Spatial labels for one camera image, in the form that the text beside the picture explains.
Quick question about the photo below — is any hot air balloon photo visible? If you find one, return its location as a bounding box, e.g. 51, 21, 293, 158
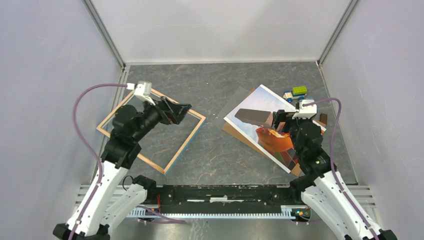
223, 84, 327, 174

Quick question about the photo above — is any wooden picture frame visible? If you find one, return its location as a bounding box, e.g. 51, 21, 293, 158
96, 90, 206, 175

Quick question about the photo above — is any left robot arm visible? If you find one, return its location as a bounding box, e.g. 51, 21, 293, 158
53, 96, 192, 240

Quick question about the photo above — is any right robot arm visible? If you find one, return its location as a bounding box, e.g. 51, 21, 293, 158
272, 110, 397, 240

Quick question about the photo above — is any toy brick car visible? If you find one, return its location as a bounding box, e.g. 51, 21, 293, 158
283, 86, 308, 103

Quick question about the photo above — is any small brown block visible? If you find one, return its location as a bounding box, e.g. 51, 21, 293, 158
319, 113, 328, 127

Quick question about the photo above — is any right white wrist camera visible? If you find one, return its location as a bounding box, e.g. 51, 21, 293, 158
292, 99, 318, 120

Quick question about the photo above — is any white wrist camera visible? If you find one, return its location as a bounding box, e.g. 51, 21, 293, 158
134, 81, 156, 106
292, 99, 318, 120

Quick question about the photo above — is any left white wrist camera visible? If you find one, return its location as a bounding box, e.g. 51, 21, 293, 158
134, 81, 156, 106

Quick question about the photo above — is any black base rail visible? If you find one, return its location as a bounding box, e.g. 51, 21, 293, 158
147, 184, 303, 214

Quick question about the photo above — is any white cable duct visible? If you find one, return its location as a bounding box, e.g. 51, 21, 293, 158
126, 207, 296, 220

